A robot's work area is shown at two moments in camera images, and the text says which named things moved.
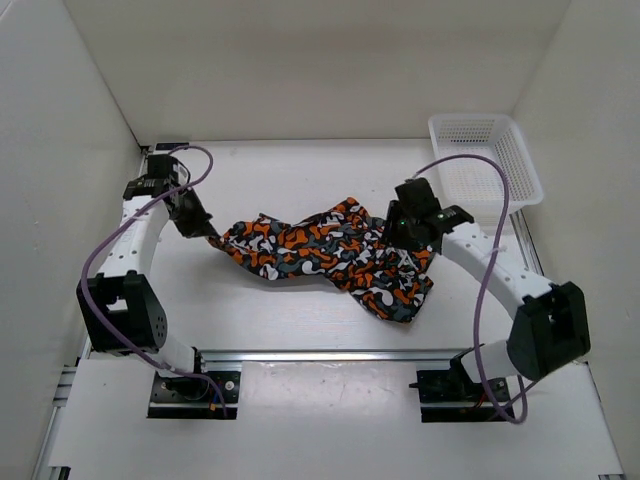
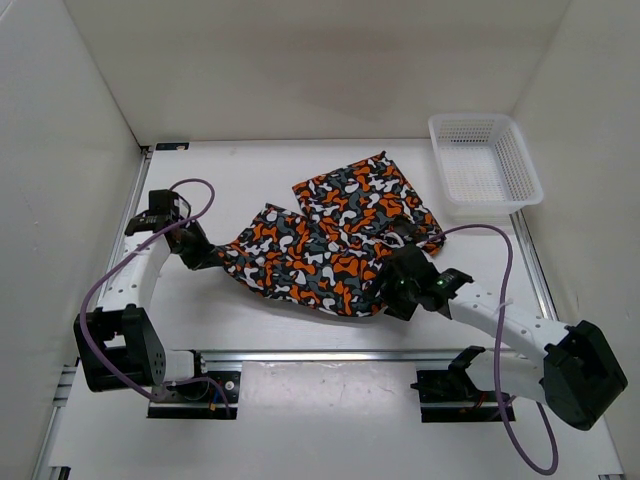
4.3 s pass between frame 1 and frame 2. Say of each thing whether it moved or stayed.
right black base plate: stayed
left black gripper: moved
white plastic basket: stayed
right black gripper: moved
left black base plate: stayed
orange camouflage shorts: moved
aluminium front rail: stayed
